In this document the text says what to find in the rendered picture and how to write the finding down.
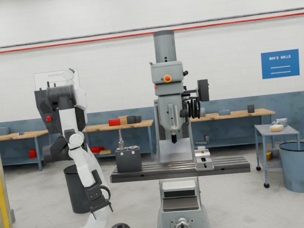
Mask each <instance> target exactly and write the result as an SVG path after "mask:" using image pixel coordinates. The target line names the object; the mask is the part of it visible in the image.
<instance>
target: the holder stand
mask: <svg viewBox="0 0 304 228"><path fill-rule="evenodd" d="M115 157H116V164H117V171H118V172H123V171H134V170H141V169H142V161H141V153H140V147H138V146H130V147H128V148H126V147H124V149H120V148H118V149H116V151H115Z"/></svg>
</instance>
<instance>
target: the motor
mask: <svg viewBox="0 0 304 228"><path fill-rule="evenodd" d="M153 38H154V48H155V56H156V63H162V62H165V57H167V62H173V61H177V59H176V46H175V37H174V31H173V30H161V31H157V32H154V34H153Z"/></svg>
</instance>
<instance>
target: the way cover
mask: <svg viewBox="0 0 304 228"><path fill-rule="evenodd" d="M159 145H160V158H161V162H175V161H187V160H192V152H191V145H190V138H179V139H177V142H176V143H172V141H171V139H169V140H159Z"/></svg>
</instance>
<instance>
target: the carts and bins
mask: <svg viewBox="0 0 304 228"><path fill-rule="evenodd" d="M254 126H255V136H256V156H257V167H256V169H257V170H258V171H260V170H261V167H260V166H259V161H260V162H261V164H262V166H263V168H264V171H265V183H264V187H265V188H269V187H270V185H269V183H268V181H267V170H283V176H284V183H285V188H286V189H288V190H290V191H293V192H297V193H304V142H300V139H299V134H300V132H298V131H296V130H295V129H293V128H292V127H290V126H289V125H287V119H286V118H283V119H275V121H274V122H272V123H271V124H264V125H256V124H255V125H254ZM257 130H258V131H259V133H260V134H261V135H262V141H263V153H258V139H257ZM288 134H296V135H297V142H286V135H288ZM271 135H284V143H282V144H280V145H279V148H280V151H279V148H271V151H268V152H267V153H266V145H265V136H271ZM63 172H64V174H65V178H66V183H67V187H68V192H69V196H70V200H71V205H72V210H73V212H74V213H76V214H84V213H88V212H90V211H91V210H90V207H91V204H90V200H89V199H88V196H87V194H86V192H85V187H84V186H83V184H82V182H81V179H80V177H79V174H78V170H77V167H76V164H75V165H72V166H69V167H67V168H65V169H64V171H63Z"/></svg>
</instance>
